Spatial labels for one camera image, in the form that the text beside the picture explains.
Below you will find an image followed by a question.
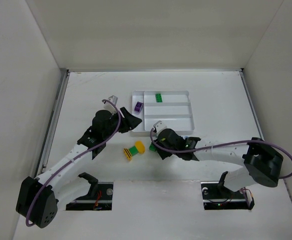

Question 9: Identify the purple arch lego brick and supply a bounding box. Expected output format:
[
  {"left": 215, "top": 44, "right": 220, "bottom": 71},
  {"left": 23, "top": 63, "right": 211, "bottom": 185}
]
[{"left": 134, "top": 101, "right": 144, "bottom": 113}]

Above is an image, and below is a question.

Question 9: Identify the green curved lego brick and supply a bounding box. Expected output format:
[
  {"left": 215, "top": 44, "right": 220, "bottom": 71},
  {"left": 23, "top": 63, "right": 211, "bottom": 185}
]
[{"left": 149, "top": 143, "right": 157, "bottom": 152}]

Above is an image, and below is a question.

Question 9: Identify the green long lego brick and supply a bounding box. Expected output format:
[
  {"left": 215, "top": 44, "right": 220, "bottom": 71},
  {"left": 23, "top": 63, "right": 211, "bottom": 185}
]
[{"left": 155, "top": 93, "right": 163, "bottom": 103}]

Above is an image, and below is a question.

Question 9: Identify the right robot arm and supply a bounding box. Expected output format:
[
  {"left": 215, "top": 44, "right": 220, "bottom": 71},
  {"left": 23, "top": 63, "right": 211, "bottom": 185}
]
[{"left": 150, "top": 128, "right": 283, "bottom": 192}]

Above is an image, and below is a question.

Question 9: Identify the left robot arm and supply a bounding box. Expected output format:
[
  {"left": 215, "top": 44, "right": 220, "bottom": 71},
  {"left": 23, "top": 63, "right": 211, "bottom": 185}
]
[{"left": 15, "top": 107, "right": 142, "bottom": 229}]

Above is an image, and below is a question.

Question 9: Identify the yellow rounded lego brick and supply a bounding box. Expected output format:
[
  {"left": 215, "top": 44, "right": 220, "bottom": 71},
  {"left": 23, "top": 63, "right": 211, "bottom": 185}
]
[{"left": 135, "top": 141, "right": 145, "bottom": 154}]

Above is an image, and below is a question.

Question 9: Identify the green lego brick in stack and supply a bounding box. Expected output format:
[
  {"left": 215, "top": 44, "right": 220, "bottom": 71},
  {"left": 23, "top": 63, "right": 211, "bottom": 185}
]
[{"left": 129, "top": 146, "right": 139, "bottom": 156}]

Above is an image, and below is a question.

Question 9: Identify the white divided tray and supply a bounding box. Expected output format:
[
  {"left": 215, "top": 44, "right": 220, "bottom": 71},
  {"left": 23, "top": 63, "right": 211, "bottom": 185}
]
[{"left": 131, "top": 90, "right": 195, "bottom": 136}]

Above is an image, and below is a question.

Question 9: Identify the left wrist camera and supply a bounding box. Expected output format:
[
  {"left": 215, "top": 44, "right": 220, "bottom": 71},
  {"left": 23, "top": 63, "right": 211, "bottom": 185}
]
[{"left": 104, "top": 95, "right": 118, "bottom": 112}]

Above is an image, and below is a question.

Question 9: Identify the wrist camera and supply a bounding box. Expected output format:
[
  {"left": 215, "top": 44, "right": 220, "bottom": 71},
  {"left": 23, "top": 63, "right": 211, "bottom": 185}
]
[
  {"left": 153, "top": 120, "right": 166, "bottom": 133},
  {"left": 104, "top": 95, "right": 118, "bottom": 112}
]

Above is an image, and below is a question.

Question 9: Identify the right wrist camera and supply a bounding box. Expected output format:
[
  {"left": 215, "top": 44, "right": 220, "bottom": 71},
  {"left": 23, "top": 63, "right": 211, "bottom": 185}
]
[{"left": 153, "top": 120, "right": 166, "bottom": 133}]

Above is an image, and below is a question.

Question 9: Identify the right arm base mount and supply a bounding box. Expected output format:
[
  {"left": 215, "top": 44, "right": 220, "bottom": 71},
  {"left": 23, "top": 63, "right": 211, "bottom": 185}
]
[{"left": 201, "top": 171, "right": 255, "bottom": 211}]

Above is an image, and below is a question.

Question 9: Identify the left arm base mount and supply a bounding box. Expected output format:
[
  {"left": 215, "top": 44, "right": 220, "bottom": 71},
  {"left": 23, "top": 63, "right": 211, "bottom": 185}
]
[{"left": 66, "top": 172, "right": 114, "bottom": 211}]

